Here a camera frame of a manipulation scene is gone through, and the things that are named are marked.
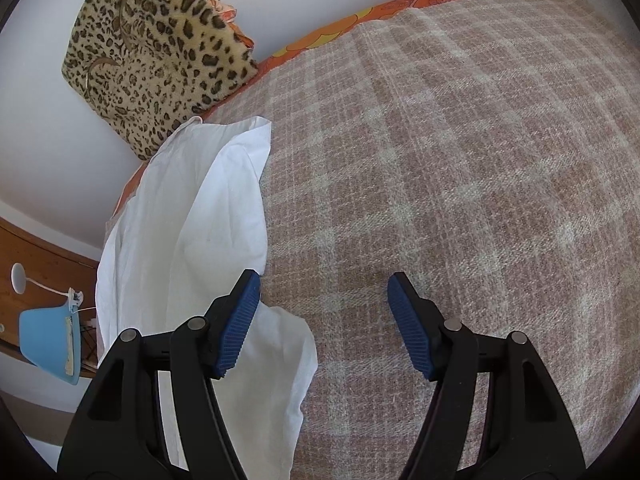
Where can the pink plaid blanket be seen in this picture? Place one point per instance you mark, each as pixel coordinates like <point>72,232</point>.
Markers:
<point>450,135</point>

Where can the white shirt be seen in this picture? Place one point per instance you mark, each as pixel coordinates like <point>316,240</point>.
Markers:
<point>185,220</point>

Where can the white desk lamp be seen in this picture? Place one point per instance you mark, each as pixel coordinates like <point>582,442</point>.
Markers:
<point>18,277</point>

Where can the orange patterned bedsheet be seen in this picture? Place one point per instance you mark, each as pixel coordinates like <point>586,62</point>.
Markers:
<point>380,10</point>

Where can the leopard print pillow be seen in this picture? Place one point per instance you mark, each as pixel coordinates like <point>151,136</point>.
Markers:
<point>150,35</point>

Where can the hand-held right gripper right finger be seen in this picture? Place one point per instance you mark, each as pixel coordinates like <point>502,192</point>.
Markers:
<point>410,330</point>

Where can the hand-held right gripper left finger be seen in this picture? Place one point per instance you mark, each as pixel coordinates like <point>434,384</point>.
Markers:
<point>237,330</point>

